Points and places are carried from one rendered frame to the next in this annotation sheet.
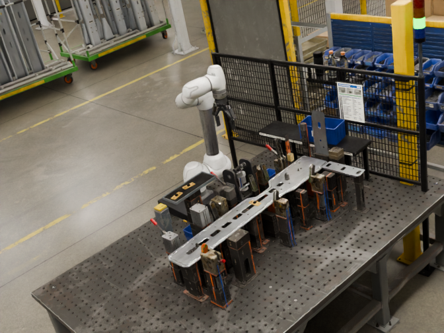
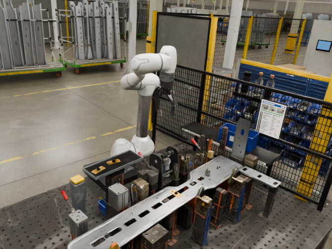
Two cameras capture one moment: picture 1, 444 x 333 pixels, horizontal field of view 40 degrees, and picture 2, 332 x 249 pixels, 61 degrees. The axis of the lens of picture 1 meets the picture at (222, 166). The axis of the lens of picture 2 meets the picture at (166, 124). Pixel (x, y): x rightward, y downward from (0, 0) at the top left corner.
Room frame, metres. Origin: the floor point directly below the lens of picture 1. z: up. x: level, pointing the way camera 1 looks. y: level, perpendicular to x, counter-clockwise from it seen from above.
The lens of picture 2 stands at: (1.89, 0.12, 2.10)
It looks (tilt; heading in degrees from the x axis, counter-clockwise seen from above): 23 degrees down; 353
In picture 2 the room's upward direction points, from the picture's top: 4 degrees clockwise
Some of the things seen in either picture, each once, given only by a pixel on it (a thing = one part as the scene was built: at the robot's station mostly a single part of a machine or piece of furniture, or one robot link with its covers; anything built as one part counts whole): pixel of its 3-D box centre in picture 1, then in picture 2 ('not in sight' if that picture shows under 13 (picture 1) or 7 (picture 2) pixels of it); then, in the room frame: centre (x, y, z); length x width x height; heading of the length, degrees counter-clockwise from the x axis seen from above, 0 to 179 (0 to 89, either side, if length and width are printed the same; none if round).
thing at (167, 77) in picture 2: (219, 93); (166, 76); (3.60, -0.08, 1.69); 0.09 x 0.09 x 0.06
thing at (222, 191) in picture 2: (304, 209); (219, 208); (3.39, -0.48, 0.84); 0.11 x 0.08 x 0.29; 41
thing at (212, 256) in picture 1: (217, 277); not in sight; (2.82, 0.16, 0.88); 0.15 x 0.11 x 0.36; 41
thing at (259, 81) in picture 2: (332, 64); (258, 84); (4.14, -0.93, 1.53); 0.06 x 0.06 x 0.20
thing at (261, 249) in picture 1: (250, 229); (165, 219); (3.29, -0.10, 0.84); 0.17 x 0.06 x 0.29; 41
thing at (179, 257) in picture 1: (254, 205); (174, 196); (3.32, -0.15, 1.00); 1.38 x 0.22 x 0.02; 131
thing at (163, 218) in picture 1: (168, 237); (79, 212); (3.27, 0.43, 0.92); 0.08 x 0.08 x 0.44; 41
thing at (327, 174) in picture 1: (329, 191); (240, 193); (3.55, -0.69, 0.84); 0.11 x 0.10 x 0.28; 41
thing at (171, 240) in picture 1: (176, 259); (79, 241); (3.08, 0.39, 0.88); 0.11 x 0.10 x 0.36; 41
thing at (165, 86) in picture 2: (221, 104); (166, 87); (3.60, -0.08, 1.62); 0.08 x 0.07 x 0.09; 41
